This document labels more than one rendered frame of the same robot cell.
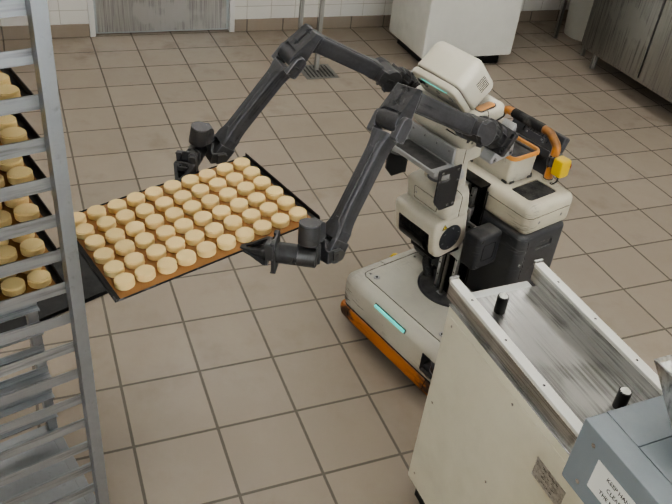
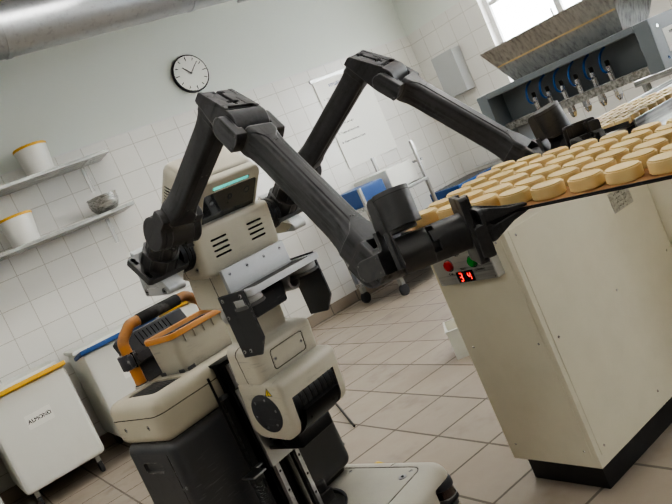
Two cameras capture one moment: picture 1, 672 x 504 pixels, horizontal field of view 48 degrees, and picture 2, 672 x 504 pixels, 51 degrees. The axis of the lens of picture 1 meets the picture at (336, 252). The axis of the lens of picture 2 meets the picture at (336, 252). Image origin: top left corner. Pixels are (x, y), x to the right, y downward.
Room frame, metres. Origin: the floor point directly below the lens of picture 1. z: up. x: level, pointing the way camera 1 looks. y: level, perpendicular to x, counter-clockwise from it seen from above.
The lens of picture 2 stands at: (2.27, 1.50, 1.14)
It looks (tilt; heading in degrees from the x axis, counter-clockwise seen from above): 6 degrees down; 264
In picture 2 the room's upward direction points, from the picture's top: 24 degrees counter-clockwise
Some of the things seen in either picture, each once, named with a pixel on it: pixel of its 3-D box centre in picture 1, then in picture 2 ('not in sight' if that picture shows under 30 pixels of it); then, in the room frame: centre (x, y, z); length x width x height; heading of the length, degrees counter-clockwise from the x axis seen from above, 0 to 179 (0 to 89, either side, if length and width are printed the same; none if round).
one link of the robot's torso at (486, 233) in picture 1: (447, 237); (306, 397); (2.31, -0.40, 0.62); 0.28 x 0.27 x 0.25; 40
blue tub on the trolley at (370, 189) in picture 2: not in sight; (359, 197); (1.30, -4.41, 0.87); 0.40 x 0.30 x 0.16; 119
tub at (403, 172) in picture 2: not in sight; (385, 181); (0.98, -4.63, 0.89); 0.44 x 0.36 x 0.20; 124
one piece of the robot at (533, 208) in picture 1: (482, 218); (239, 425); (2.52, -0.56, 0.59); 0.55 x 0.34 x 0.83; 40
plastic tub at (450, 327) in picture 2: not in sight; (475, 330); (1.39, -2.10, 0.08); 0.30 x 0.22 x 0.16; 166
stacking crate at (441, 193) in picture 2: not in sight; (468, 188); (0.25, -4.87, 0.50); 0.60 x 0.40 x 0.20; 28
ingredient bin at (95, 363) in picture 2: not in sight; (131, 383); (3.44, -3.56, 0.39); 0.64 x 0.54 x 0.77; 114
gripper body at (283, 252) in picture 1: (284, 253); (580, 146); (1.59, 0.13, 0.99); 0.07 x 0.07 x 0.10; 85
